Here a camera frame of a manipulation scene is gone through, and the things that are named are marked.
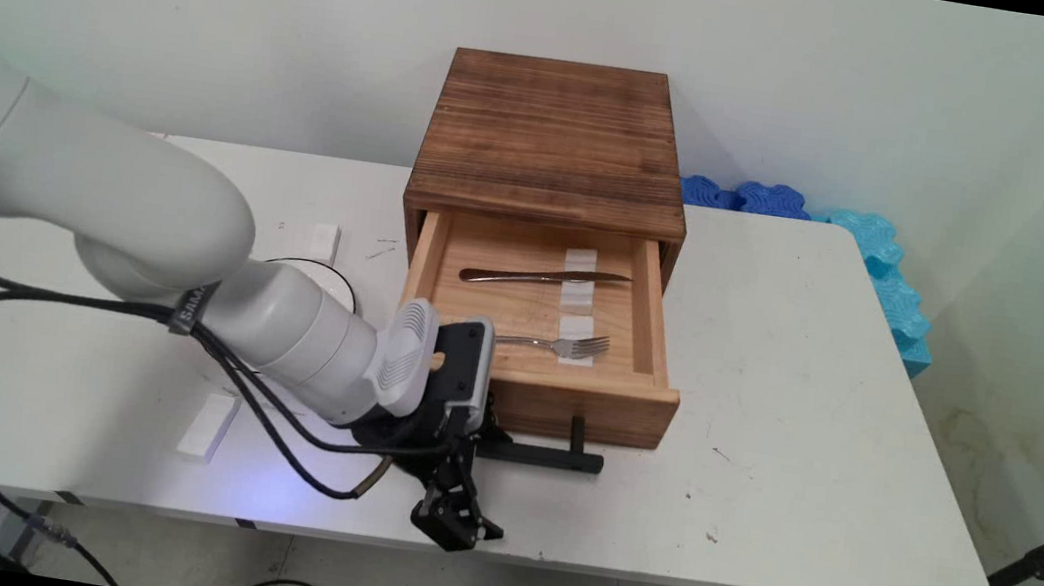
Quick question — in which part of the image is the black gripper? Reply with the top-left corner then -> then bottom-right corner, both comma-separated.
337,377 -> 522,559

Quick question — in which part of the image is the black cable with grey connector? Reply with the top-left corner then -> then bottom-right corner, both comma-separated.
0,396 -> 145,586

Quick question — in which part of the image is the white table leg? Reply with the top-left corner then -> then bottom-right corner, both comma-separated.
0,495 -> 57,574

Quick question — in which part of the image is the silver fork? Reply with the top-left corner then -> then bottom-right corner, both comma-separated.
492,322 -> 612,366

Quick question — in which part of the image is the grey cable strap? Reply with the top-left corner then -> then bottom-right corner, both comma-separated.
167,276 -> 223,341

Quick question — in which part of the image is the dark wooden cabinet box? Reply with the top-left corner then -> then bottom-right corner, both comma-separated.
395,42 -> 708,301

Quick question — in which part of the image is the black drawer handle bar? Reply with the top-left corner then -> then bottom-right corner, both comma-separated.
475,402 -> 611,477

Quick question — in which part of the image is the white plate with black rim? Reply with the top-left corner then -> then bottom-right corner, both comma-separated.
259,253 -> 363,315

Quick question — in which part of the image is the light blue foam mat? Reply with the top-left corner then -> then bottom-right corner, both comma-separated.
788,205 -> 952,381

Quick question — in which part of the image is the white foam rest block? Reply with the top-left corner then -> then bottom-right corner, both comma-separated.
554,313 -> 601,370
558,246 -> 602,314

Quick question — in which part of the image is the wooden cabinet door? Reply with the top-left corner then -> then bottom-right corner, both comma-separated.
385,206 -> 702,454

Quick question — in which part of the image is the silver table knife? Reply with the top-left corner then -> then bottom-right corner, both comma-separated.
458,253 -> 634,305

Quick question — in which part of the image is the long white block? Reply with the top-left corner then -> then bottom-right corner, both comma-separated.
176,387 -> 243,467

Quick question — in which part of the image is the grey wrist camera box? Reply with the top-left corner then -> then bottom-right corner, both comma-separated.
421,314 -> 500,438

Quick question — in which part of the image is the dark blue foam mat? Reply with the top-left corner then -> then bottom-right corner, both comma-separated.
733,178 -> 814,222
678,173 -> 747,213

